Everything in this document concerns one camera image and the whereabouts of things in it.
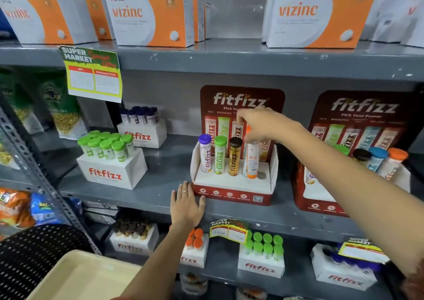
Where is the person's right forearm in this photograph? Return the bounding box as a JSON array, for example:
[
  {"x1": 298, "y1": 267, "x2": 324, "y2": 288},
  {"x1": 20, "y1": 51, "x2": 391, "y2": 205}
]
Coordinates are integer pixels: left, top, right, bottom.
[{"x1": 282, "y1": 124, "x2": 424, "y2": 277}]

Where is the orange capped white tube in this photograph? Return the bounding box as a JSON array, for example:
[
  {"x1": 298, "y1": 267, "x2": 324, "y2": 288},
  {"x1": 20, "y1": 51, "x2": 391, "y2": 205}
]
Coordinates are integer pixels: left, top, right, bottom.
[
  {"x1": 243, "y1": 124, "x2": 261, "y2": 179},
  {"x1": 376, "y1": 148, "x2": 409, "y2": 180}
]

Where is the red cardboard display stand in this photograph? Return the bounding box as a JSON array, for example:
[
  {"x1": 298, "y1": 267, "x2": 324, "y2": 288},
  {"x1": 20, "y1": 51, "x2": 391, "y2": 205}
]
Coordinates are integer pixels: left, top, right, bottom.
[
  {"x1": 291, "y1": 90, "x2": 424, "y2": 218},
  {"x1": 190, "y1": 85, "x2": 286, "y2": 207}
]

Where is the cream plastic tray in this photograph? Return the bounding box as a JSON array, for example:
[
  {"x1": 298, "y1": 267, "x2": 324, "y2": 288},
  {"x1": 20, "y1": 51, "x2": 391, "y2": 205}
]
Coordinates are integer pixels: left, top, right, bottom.
[{"x1": 25, "y1": 249, "x2": 143, "y2": 300}]

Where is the black capped gold tube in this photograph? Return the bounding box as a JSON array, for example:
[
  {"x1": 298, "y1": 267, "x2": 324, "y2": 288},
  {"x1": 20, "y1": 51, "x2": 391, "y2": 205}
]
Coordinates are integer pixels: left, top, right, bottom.
[
  {"x1": 227, "y1": 137, "x2": 243, "y2": 177},
  {"x1": 352, "y1": 148, "x2": 372, "y2": 163}
]

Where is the white tube display box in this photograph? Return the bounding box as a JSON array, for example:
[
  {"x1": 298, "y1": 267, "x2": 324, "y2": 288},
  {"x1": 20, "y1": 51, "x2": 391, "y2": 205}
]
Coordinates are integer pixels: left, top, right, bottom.
[
  {"x1": 109, "y1": 224, "x2": 160, "y2": 256},
  {"x1": 117, "y1": 118, "x2": 168, "y2": 149},
  {"x1": 180, "y1": 234, "x2": 210, "y2": 269},
  {"x1": 238, "y1": 242, "x2": 286, "y2": 279},
  {"x1": 76, "y1": 147, "x2": 148, "y2": 190},
  {"x1": 310, "y1": 244, "x2": 378, "y2": 292}
]

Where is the small green yellow price label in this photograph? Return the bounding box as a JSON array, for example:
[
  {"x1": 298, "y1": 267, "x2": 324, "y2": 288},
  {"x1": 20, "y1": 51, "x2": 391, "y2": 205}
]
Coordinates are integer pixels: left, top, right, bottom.
[
  {"x1": 338, "y1": 238, "x2": 391, "y2": 265},
  {"x1": 209, "y1": 218, "x2": 250, "y2": 244}
]

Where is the grey metal shelving rack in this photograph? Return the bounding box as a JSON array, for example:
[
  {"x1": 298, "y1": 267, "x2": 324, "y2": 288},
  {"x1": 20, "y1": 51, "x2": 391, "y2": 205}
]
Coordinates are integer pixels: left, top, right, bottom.
[{"x1": 0, "y1": 0, "x2": 424, "y2": 300}]

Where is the row of orange white boxes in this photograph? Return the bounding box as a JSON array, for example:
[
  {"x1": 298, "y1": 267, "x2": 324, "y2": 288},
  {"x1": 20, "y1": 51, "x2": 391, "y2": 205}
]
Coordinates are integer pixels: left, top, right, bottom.
[{"x1": 0, "y1": 0, "x2": 424, "y2": 49}]

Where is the blue snack packet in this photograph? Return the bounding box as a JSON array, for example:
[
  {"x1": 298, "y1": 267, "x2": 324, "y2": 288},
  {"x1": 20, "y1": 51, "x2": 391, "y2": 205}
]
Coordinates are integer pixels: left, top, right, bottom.
[{"x1": 30, "y1": 193, "x2": 64, "y2": 226}]

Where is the person's left forearm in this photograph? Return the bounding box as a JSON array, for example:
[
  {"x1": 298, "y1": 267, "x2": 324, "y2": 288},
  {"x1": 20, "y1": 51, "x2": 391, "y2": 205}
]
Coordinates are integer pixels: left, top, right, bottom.
[{"x1": 121, "y1": 224, "x2": 197, "y2": 300}]

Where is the cluster of green capped tubes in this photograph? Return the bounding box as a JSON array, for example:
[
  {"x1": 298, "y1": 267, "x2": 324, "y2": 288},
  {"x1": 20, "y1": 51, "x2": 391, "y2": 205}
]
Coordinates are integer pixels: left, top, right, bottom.
[
  {"x1": 244, "y1": 230, "x2": 285, "y2": 263},
  {"x1": 77, "y1": 130, "x2": 135, "y2": 163}
]

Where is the person's left hand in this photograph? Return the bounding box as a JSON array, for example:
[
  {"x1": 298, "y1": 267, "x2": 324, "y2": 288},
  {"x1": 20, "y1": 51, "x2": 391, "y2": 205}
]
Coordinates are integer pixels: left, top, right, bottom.
[{"x1": 170, "y1": 181, "x2": 206, "y2": 227}]

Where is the blue capped pale tube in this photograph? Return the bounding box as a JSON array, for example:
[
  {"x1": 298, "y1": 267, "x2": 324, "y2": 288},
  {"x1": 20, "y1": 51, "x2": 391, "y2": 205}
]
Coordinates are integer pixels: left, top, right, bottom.
[{"x1": 366, "y1": 146, "x2": 389, "y2": 173}]

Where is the person's right hand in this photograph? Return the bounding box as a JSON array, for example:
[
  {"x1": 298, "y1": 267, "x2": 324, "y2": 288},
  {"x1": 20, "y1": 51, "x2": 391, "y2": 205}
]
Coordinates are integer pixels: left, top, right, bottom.
[{"x1": 237, "y1": 107, "x2": 300, "y2": 143}]

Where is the large green yellow price label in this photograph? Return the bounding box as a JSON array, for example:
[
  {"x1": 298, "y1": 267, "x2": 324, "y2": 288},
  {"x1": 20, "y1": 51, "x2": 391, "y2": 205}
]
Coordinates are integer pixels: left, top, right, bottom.
[{"x1": 59, "y1": 46, "x2": 123, "y2": 104}]

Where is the black perforated metal basket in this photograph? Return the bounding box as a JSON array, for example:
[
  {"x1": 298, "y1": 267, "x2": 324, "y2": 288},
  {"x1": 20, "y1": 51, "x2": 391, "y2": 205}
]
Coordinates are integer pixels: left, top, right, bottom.
[{"x1": 0, "y1": 224, "x2": 100, "y2": 300}]

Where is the cluster of brown capped tubes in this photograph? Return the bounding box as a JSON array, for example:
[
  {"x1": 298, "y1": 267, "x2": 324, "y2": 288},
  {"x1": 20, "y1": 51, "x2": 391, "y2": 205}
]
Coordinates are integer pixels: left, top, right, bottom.
[{"x1": 112, "y1": 218, "x2": 153, "y2": 241}]

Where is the cluster of purple capped tubes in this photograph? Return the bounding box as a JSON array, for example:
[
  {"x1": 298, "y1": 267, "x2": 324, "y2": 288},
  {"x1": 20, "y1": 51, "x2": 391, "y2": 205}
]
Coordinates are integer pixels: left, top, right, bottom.
[{"x1": 329, "y1": 249, "x2": 382, "y2": 273}]

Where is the cluster of orange capped tubes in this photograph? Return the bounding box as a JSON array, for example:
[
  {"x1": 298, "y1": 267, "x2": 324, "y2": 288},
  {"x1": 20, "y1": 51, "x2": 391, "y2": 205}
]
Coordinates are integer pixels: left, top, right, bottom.
[{"x1": 184, "y1": 228, "x2": 204, "y2": 249}]

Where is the cluster of dark blue capped tubes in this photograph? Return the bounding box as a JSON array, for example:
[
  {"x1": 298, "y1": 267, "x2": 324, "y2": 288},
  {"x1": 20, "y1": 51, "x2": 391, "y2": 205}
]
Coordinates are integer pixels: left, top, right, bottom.
[{"x1": 120, "y1": 106, "x2": 160, "y2": 126}]

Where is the orange snack packet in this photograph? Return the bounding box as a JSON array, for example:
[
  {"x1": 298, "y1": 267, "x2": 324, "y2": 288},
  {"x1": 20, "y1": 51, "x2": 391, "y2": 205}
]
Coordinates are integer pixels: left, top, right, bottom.
[{"x1": 0, "y1": 188, "x2": 36, "y2": 229}]

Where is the green snack bag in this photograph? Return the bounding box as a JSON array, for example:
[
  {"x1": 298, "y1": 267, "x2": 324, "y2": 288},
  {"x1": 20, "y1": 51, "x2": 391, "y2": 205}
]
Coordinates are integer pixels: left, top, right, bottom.
[
  {"x1": 0, "y1": 73, "x2": 44, "y2": 135},
  {"x1": 36, "y1": 74, "x2": 89, "y2": 141}
]

